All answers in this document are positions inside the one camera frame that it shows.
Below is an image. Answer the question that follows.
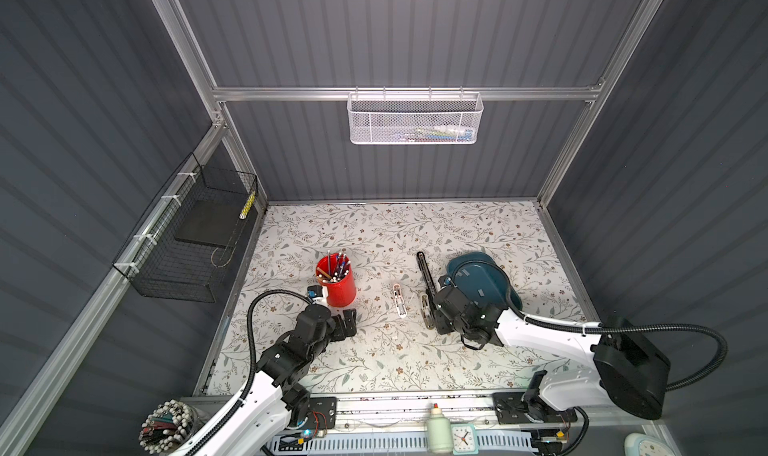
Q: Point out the teal plastic tray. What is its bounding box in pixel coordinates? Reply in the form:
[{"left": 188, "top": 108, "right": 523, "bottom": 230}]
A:
[{"left": 446, "top": 251, "right": 523, "bottom": 310}]

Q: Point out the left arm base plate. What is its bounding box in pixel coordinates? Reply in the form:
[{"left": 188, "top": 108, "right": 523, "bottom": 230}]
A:
[{"left": 287, "top": 396, "right": 338, "bottom": 430}]

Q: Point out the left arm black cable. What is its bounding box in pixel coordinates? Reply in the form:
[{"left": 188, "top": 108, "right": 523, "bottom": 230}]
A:
[{"left": 185, "top": 289, "right": 313, "bottom": 456}]

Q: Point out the clear jar of pencils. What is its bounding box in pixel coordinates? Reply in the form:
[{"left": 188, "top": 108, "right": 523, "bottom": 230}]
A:
[{"left": 138, "top": 399, "right": 200, "bottom": 455}]

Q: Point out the black stapler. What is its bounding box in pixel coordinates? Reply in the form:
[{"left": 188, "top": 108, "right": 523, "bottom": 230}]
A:
[{"left": 416, "top": 251, "right": 436, "bottom": 301}]

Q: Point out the red pen cup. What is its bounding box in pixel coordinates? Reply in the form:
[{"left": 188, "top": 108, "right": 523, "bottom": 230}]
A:
[{"left": 315, "top": 252, "right": 357, "bottom": 308}]

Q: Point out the white round device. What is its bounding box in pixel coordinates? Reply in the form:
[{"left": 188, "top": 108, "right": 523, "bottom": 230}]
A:
[{"left": 624, "top": 433, "right": 677, "bottom": 456}]

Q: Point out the white glue bottle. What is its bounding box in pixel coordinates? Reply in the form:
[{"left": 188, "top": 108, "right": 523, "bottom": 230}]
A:
[{"left": 426, "top": 403, "right": 454, "bottom": 454}]

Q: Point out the white wire wall basket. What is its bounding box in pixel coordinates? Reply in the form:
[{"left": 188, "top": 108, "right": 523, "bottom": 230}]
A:
[{"left": 346, "top": 90, "right": 484, "bottom": 145}]

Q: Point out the pink eraser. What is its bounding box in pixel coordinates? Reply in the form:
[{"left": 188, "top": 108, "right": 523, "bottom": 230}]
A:
[{"left": 392, "top": 283, "right": 407, "bottom": 318}]

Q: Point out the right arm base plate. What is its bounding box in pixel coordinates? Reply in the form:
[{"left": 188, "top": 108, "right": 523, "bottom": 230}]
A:
[{"left": 491, "top": 391, "right": 578, "bottom": 425}]

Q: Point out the black wire side basket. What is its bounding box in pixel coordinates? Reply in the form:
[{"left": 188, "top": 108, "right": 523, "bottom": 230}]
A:
[{"left": 113, "top": 155, "right": 259, "bottom": 303}]

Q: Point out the yellow marker in side basket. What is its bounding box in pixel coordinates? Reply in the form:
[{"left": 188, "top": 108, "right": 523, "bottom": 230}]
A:
[{"left": 239, "top": 191, "right": 256, "bottom": 220}]

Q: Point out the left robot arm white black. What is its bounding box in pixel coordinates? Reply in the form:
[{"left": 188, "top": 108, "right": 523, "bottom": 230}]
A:
[{"left": 174, "top": 304, "right": 357, "bottom": 455}]

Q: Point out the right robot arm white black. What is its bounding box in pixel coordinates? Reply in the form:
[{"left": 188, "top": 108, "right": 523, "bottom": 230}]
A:
[{"left": 435, "top": 285, "right": 671, "bottom": 420}]

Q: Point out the small teal clock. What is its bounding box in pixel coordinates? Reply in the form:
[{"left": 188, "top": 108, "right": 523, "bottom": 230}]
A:
[{"left": 451, "top": 423, "right": 479, "bottom": 456}]

